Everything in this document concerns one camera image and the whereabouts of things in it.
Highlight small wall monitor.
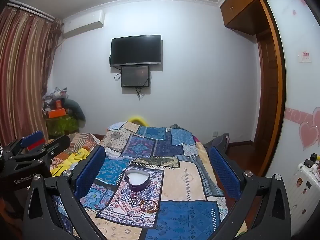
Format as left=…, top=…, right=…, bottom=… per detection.
left=121, top=65, right=150, bottom=88

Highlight dark bag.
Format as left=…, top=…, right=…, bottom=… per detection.
left=204, top=133, right=230, bottom=153

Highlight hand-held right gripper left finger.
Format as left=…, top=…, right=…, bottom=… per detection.
left=22, top=145, right=107, bottom=240

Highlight grey printed bag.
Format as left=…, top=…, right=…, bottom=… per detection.
left=42, top=87, right=68, bottom=105

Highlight white air conditioner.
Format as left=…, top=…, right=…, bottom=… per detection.
left=62, top=10, right=105, bottom=38

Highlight red box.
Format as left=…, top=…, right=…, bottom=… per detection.
left=27, top=142, right=46, bottom=152

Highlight small black device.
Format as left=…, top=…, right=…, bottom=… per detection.
left=304, top=154, right=317, bottom=170

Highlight orange patterned cloth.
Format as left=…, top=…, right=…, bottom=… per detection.
left=54, top=132, right=105, bottom=165

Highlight black wall television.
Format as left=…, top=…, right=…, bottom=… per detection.
left=111, top=35, right=162, bottom=67

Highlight brown beaded bracelet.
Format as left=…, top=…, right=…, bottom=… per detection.
left=139, top=199, right=159, bottom=214

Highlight green patterned cloth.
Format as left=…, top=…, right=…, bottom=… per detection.
left=46, top=115, right=80, bottom=137

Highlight pink heart sticker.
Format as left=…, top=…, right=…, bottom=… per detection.
left=285, top=106, right=320, bottom=151

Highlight heart-shaped jewelry box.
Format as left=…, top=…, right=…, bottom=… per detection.
left=125, top=169, right=150, bottom=192

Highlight white red sticker label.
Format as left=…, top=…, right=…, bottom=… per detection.
left=298, top=51, right=313, bottom=62

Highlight yellow cloth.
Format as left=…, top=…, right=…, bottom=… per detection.
left=50, top=148, right=88, bottom=177

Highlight curtain rail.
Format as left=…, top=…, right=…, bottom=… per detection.
left=6, top=1, right=57, bottom=22

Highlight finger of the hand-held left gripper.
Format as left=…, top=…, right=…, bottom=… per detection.
left=4, top=130, right=47, bottom=157
left=10, top=135, right=71, bottom=164

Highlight frosted sliding door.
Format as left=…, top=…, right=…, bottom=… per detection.
left=265, top=0, right=320, bottom=180

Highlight striped curtain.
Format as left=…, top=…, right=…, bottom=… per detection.
left=0, top=4, right=63, bottom=147

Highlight orange box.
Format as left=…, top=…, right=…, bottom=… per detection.
left=49, top=109, right=67, bottom=118

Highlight patchwork blanket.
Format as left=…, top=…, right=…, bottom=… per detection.
left=54, top=121, right=248, bottom=240

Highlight white suitcase with stickers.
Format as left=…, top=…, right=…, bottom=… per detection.
left=287, top=162, right=320, bottom=238

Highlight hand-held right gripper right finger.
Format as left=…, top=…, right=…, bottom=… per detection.
left=209, top=146, right=292, bottom=240

